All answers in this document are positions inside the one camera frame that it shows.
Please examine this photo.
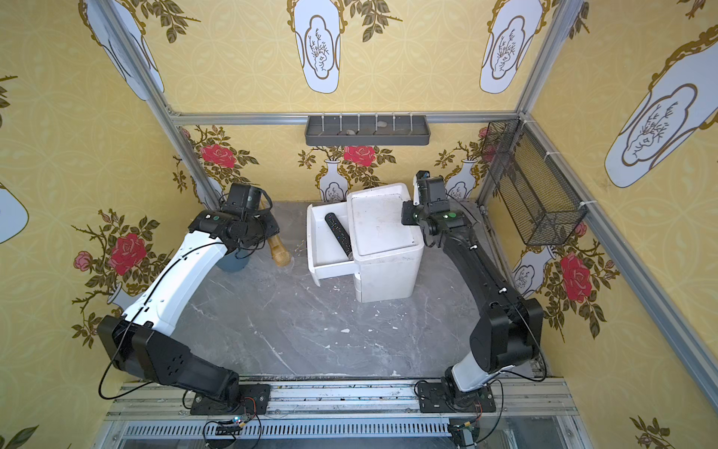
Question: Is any wooden rolling pin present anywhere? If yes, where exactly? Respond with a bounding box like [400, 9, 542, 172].
[267, 235, 292, 268]

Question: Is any white top drawer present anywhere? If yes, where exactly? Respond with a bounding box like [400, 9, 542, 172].
[307, 202, 358, 286]

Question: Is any black microphone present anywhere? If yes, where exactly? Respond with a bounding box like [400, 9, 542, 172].
[325, 213, 353, 259]

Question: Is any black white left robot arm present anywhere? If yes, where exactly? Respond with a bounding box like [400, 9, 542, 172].
[97, 183, 280, 410]

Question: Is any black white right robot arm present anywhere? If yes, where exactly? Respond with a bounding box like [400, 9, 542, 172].
[401, 170, 544, 394]

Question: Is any white plastic drawer cabinet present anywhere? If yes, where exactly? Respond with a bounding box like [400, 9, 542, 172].
[347, 183, 424, 303]

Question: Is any green potted plant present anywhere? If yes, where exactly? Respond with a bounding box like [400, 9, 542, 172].
[216, 250, 250, 273]

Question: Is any black wire mesh basket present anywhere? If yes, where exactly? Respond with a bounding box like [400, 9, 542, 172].
[484, 119, 587, 246]

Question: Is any grey wall shelf tray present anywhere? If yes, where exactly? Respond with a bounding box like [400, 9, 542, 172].
[305, 113, 431, 147]

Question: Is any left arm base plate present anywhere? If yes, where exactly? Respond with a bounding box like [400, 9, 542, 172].
[190, 384, 271, 416]

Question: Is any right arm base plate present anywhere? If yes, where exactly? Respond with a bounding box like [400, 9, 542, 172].
[413, 380, 497, 415]

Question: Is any aluminium front rail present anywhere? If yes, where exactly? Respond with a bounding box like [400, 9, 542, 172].
[95, 378, 591, 448]

